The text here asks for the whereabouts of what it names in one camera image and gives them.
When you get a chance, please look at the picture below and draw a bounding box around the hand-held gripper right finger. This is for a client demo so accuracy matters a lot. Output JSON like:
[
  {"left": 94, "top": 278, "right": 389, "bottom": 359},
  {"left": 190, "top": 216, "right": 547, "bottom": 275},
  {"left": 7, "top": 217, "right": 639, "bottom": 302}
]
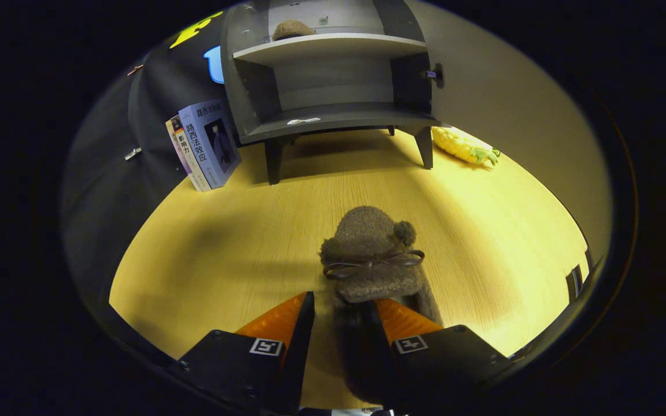
[{"left": 367, "top": 298, "right": 511, "bottom": 413}]

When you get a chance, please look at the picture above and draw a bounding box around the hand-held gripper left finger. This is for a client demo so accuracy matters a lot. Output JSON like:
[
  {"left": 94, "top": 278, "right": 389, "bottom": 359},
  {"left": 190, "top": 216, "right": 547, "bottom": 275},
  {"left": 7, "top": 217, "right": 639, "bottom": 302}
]
[{"left": 175, "top": 291, "right": 316, "bottom": 414}]

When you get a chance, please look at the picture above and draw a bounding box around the brown fuzzy shoe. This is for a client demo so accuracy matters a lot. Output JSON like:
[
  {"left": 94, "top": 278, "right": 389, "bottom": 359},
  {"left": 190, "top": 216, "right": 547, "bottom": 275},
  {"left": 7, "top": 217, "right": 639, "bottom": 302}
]
[
  {"left": 319, "top": 205, "right": 443, "bottom": 405},
  {"left": 271, "top": 20, "right": 317, "bottom": 41}
]

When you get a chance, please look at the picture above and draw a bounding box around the grey shoe cabinet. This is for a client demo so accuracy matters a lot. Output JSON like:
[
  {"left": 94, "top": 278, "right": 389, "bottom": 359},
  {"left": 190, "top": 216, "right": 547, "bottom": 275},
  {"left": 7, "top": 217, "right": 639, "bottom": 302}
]
[{"left": 220, "top": 0, "right": 446, "bottom": 185}]

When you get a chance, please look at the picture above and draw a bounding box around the yellow pineapple plush toy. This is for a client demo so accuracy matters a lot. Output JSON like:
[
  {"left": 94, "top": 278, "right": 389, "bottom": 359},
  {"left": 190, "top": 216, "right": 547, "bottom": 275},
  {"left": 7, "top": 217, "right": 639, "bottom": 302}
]
[{"left": 431, "top": 125, "right": 501, "bottom": 167}]

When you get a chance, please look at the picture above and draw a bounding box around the blue cover book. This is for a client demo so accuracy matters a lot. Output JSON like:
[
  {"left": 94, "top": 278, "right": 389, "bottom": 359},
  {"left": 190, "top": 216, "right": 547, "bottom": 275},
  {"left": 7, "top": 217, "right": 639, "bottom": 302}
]
[{"left": 178, "top": 98, "right": 242, "bottom": 190}]

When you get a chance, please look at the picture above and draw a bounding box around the black backdrop cloth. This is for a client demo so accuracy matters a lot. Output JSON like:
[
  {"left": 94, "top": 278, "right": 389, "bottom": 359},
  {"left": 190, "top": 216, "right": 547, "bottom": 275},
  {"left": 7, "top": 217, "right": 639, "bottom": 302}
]
[{"left": 61, "top": 12, "right": 241, "bottom": 324}]

